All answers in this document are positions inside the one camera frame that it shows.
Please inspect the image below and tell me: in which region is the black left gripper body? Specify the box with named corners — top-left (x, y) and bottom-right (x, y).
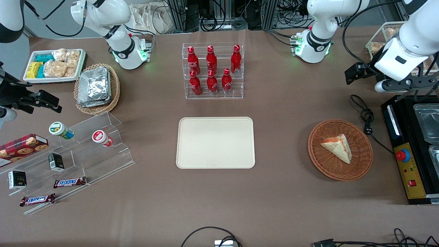
top-left (358, 63), bottom-right (380, 81)

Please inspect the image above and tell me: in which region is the triangular sandwich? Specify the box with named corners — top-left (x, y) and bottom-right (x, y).
top-left (320, 134), bottom-right (353, 164)

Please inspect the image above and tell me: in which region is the white rectangular snack tray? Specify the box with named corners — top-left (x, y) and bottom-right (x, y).
top-left (23, 49), bottom-right (86, 84)

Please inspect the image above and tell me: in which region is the oval wicker basket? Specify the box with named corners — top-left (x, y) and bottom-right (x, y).
top-left (74, 63), bottom-right (120, 115)

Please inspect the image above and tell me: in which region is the round brown wicker basket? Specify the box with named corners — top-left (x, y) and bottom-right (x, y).
top-left (308, 119), bottom-right (373, 181)

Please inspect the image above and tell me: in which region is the beige plastic tray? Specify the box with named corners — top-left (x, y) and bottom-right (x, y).
top-left (176, 117), bottom-right (256, 169)

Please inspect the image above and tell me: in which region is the cup with green lid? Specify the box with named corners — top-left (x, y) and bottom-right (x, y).
top-left (49, 122), bottom-right (74, 140)

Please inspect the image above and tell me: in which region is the yellow snack pack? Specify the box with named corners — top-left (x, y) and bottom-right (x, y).
top-left (27, 62), bottom-right (43, 79)

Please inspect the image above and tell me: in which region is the stack of silver foil packs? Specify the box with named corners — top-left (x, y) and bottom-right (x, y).
top-left (78, 67), bottom-right (112, 107)

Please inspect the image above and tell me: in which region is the red tartan cookie box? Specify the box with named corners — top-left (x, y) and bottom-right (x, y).
top-left (0, 134), bottom-right (49, 168)

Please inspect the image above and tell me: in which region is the small black box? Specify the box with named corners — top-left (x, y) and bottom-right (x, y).
top-left (8, 170), bottom-right (27, 190)
top-left (48, 153), bottom-right (65, 172)

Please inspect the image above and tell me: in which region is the cup with red lid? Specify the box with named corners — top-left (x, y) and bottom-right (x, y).
top-left (92, 130), bottom-right (114, 147)

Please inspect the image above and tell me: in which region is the clear acrylic stepped shelf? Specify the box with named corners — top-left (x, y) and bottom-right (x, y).
top-left (0, 111), bottom-right (135, 215)

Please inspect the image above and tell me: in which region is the brown Snickers bar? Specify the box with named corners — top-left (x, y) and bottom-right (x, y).
top-left (53, 177), bottom-right (87, 189)
top-left (20, 193), bottom-right (56, 207)

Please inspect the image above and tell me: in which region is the large steel pan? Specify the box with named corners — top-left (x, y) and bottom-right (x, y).
top-left (413, 104), bottom-right (439, 143)

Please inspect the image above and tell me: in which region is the small steel pan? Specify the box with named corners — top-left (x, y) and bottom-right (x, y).
top-left (429, 144), bottom-right (439, 169)

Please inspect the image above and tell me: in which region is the red cola bottle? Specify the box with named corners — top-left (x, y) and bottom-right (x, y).
top-left (222, 68), bottom-right (233, 94)
top-left (187, 46), bottom-right (201, 75)
top-left (206, 45), bottom-right (217, 74)
top-left (189, 70), bottom-right (202, 96)
top-left (207, 70), bottom-right (218, 95)
top-left (230, 45), bottom-right (242, 74)

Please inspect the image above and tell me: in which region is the black machine with yellow panel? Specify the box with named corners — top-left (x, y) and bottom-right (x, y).
top-left (381, 93), bottom-right (439, 205)

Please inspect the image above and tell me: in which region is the beige cloth bag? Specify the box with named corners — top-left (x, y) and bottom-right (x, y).
top-left (129, 3), bottom-right (172, 35)

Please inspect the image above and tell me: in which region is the clear acrylic bottle rack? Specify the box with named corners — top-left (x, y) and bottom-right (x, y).
top-left (182, 43), bottom-right (245, 100)

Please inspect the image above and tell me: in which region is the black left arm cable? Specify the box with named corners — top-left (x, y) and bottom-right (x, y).
top-left (342, 0), bottom-right (407, 75)

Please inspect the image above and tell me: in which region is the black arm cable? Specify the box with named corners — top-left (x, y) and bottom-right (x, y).
top-left (342, 0), bottom-right (407, 75)
top-left (23, 0), bottom-right (87, 37)

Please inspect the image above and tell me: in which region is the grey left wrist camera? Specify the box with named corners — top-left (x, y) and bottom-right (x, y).
top-left (375, 76), bottom-right (439, 94)

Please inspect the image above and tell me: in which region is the black power cable with plug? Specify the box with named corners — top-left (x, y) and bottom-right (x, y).
top-left (350, 94), bottom-right (395, 155)

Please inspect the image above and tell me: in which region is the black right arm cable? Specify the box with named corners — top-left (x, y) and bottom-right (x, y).
top-left (23, 0), bottom-right (87, 37)

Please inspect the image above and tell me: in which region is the aluminium frame post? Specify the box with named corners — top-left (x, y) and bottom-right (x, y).
top-left (263, 0), bottom-right (279, 30)
top-left (166, 0), bottom-right (188, 33)

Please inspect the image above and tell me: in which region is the thin black cable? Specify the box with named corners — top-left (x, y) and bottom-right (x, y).
top-left (334, 228), bottom-right (439, 247)

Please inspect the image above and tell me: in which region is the black looped cable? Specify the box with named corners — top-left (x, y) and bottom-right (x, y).
top-left (181, 226), bottom-right (243, 247)

